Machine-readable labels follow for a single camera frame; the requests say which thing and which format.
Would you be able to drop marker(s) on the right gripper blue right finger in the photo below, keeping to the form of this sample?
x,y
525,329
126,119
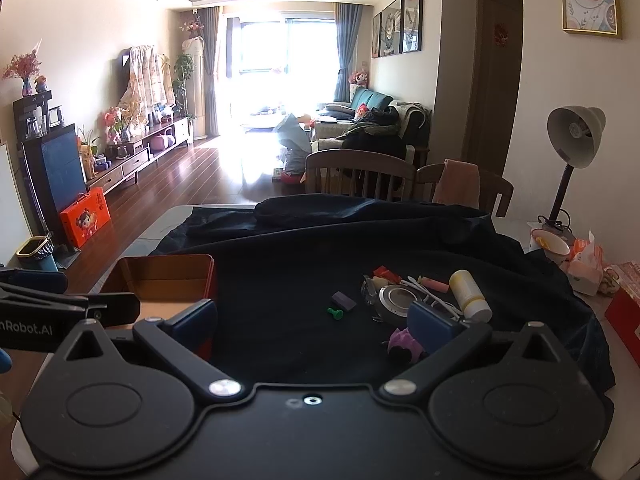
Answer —
x,y
430,328

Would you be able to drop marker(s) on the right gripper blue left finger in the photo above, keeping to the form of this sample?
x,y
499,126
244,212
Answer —
x,y
194,327

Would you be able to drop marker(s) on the purple grape toy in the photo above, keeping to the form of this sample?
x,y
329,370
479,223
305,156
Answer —
x,y
403,349

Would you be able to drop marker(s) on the white frame sunglasses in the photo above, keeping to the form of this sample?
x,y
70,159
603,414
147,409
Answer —
x,y
454,311

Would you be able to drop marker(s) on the pink tube candy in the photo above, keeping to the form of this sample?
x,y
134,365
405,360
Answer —
x,y
430,284

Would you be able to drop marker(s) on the orange metal tin box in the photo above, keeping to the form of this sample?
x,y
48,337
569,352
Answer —
x,y
156,287

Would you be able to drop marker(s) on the white yellow bottle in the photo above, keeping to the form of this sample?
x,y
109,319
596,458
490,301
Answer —
x,y
469,297

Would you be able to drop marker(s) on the purple rectangular block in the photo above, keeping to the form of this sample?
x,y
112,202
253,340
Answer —
x,y
343,301

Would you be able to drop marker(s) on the green push pin toy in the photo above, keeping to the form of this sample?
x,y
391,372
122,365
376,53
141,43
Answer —
x,y
337,314

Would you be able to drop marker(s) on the teal waste bin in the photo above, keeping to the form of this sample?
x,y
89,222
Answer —
x,y
37,254

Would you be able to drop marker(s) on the red snack packet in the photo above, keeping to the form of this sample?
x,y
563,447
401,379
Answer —
x,y
388,275

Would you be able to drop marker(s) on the orange gift box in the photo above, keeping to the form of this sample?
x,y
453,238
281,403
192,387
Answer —
x,y
85,216

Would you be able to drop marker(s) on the dark navy cloth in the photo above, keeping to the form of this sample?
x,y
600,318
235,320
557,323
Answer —
x,y
278,265

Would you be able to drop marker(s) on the pink towel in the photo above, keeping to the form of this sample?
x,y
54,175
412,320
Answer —
x,y
459,184

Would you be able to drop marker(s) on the dark blue cabinet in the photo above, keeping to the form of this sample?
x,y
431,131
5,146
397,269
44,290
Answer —
x,y
56,178

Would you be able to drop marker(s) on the white bowl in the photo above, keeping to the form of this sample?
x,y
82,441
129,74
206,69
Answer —
x,y
553,246

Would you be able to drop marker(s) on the wooden chair right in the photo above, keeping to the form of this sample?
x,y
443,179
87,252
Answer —
x,y
495,192

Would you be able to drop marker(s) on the wooden chair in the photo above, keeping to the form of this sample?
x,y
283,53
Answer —
x,y
495,192
359,174

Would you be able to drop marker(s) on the tissue pack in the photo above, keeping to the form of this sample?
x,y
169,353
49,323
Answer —
x,y
584,266

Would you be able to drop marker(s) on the wooden chair left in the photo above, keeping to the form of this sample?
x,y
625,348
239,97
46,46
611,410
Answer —
x,y
359,174

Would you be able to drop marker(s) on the low tv console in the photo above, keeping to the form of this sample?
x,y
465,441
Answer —
x,y
122,162

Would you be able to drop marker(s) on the pile of dark clothes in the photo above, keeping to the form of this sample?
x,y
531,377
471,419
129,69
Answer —
x,y
400,130

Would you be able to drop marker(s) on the teal sofa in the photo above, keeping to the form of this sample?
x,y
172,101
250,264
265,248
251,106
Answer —
x,y
362,96

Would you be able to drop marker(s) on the grey desk lamp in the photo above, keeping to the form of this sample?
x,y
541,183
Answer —
x,y
575,133

